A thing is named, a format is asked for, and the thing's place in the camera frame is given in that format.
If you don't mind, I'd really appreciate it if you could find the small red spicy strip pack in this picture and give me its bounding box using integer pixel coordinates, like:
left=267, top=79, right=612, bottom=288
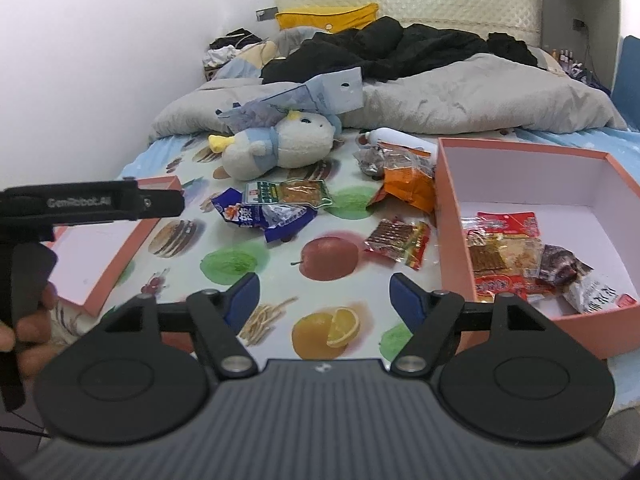
left=363, top=219, right=431, bottom=271

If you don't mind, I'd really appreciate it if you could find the red butterfly pastry snack pack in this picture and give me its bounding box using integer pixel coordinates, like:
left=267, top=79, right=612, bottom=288
left=473, top=211, right=546, bottom=302

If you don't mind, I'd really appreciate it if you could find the blue white snack bag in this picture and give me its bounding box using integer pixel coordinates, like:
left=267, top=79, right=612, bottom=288
left=210, top=188, right=317, bottom=243

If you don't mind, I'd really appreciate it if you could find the dark clear snack bag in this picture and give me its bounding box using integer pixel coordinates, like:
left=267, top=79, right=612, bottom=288
left=537, top=245, right=638, bottom=314

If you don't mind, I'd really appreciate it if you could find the orange snack bag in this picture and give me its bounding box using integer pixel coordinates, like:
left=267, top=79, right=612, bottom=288
left=368, top=142, right=436, bottom=214

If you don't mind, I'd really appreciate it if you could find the green label snack pack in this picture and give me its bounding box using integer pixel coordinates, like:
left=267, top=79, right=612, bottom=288
left=243, top=180, right=333, bottom=209

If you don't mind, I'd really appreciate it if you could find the silver wrapper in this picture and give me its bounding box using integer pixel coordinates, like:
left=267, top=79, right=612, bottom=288
left=354, top=146, right=385, bottom=180

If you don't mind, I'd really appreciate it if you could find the red yellow brown stick snack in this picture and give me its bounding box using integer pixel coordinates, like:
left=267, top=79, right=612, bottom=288
left=461, top=217, right=506, bottom=275

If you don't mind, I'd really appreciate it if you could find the person's left hand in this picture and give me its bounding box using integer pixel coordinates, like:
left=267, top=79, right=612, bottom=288
left=0, top=283, right=65, bottom=380

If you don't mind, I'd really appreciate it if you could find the pink box lid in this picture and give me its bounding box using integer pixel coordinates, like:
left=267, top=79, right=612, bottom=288
left=44, top=174, right=184, bottom=319

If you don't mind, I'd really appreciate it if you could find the fruit print mat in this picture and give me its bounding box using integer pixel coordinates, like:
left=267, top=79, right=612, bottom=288
left=100, top=132, right=427, bottom=361

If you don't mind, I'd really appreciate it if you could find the white spray bottle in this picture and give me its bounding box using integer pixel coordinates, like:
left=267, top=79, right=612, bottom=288
left=357, top=127, right=437, bottom=154

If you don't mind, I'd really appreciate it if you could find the pink box base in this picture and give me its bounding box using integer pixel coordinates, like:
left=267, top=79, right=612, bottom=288
left=433, top=136, right=640, bottom=361

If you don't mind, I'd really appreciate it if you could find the penguin plush toy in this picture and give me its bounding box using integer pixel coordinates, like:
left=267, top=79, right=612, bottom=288
left=208, top=110, right=342, bottom=181

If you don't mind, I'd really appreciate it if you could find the grey duvet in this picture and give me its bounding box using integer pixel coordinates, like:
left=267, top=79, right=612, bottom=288
left=152, top=54, right=627, bottom=138

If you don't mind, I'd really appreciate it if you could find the light blue paper packaging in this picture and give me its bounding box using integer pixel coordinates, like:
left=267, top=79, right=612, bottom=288
left=218, top=67, right=363, bottom=133

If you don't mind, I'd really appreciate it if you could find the blue star bedsheet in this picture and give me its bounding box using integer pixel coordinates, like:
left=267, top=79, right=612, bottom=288
left=117, top=123, right=640, bottom=411

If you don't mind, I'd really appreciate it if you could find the clothes pile at bedside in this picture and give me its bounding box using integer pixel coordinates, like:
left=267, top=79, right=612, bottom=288
left=203, top=28, right=262, bottom=81

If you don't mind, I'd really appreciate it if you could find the black clothes pile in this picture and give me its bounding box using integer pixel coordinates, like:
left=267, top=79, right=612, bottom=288
left=262, top=16, right=489, bottom=84

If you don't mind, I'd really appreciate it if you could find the black garment on pillow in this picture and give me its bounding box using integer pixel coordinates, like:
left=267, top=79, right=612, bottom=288
left=486, top=32, right=538, bottom=66

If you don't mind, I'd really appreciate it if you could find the blue chair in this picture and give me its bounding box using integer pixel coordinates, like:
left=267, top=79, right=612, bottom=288
left=611, top=36, right=640, bottom=130

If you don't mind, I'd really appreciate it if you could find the yellow pillow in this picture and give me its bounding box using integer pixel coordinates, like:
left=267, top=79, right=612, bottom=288
left=276, top=2, right=378, bottom=34

